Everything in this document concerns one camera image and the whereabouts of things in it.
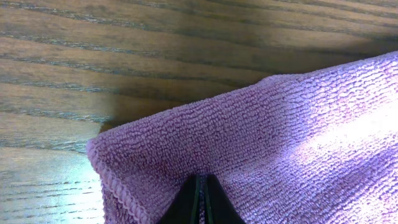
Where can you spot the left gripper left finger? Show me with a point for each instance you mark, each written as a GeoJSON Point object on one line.
{"type": "Point", "coordinates": [185, 209]}

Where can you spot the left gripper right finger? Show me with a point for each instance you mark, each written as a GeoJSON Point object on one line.
{"type": "Point", "coordinates": [218, 207]}

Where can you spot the purple microfiber cloth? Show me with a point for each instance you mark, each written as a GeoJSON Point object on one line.
{"type": "Point", "coordinates": [318, 147]}

